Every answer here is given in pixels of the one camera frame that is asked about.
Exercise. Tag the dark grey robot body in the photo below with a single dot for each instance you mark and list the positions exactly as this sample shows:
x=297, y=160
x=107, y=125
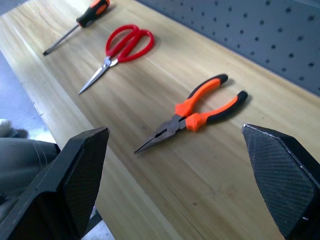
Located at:
x=22, y=162

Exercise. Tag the orange black needle-nose pliers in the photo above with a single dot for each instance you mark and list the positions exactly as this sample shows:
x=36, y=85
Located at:
x=193, y=122

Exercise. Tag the grey pegboard panel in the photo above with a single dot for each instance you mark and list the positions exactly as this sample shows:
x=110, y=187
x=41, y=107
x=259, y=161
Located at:
x=250, y=27

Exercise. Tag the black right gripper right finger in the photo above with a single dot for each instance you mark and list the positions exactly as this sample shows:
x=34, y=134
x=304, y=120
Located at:
x=280, y=175

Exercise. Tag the orange black flathead screwdriver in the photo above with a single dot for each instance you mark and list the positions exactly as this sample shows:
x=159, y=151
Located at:
x=87, y=18

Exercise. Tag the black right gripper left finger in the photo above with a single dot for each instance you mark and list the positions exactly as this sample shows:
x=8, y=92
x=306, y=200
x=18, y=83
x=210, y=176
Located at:
x=62, y=180

